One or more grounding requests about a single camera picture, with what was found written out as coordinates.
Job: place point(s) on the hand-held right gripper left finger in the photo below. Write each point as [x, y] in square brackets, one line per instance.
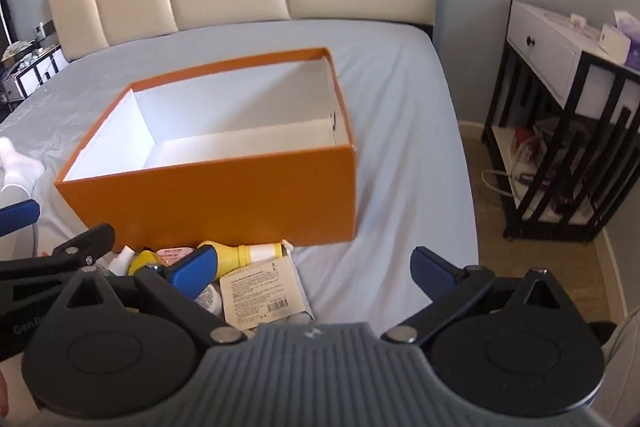
[192, 271]

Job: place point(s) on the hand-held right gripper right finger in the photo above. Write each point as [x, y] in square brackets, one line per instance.
[431, 274]

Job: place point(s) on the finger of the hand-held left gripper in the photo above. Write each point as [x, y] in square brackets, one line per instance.
[75, 247]
[17, 215]

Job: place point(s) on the pink foil packet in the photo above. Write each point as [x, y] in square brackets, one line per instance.
[175, 255]

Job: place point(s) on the yellow bottle with white label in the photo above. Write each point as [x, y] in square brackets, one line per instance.
[230, 257]

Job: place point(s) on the yellow round container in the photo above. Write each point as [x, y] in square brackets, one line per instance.
[145, 262]

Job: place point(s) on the small white spray bottle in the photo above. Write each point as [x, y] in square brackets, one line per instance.
[122, 262]

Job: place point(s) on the white labelled sachet packet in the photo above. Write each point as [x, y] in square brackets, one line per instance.
[265, 292]

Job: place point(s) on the orange cardboard box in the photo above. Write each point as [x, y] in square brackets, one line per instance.
[225, 202]

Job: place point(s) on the cluttered white nightstand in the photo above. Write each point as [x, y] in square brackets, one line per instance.
[30, 72]

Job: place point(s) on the red plastic bag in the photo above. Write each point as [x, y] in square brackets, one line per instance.
[527, 147]

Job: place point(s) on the bed with pale blue sheet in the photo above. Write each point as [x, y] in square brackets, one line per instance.
[400, 107]

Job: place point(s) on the person's grey trousers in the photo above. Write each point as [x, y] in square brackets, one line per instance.
[622, 347]

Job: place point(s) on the small white box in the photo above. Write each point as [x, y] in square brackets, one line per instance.
[614, 39]

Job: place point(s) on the purple tissue box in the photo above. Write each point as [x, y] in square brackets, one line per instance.
[631, 42]

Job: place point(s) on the small white wall device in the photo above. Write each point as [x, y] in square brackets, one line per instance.
[44, 29]

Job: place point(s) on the white nightstand with black frame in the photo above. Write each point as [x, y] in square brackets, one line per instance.
[545, 52]

